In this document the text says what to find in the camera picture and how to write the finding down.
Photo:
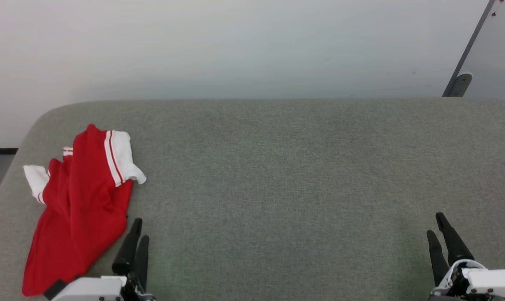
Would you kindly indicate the grey metal panel bracket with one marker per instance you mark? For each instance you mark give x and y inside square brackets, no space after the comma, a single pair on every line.
[461,83]

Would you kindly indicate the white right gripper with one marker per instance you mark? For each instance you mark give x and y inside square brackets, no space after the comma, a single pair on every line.
[490,284]

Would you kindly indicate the grey partition panel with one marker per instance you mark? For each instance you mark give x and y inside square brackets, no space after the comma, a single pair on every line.
[499,54]

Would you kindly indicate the red and white basketball jersey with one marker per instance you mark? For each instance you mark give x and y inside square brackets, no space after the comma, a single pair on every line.
[85,209]

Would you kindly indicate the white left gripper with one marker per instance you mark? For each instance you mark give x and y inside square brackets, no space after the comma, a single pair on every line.
[93,289]

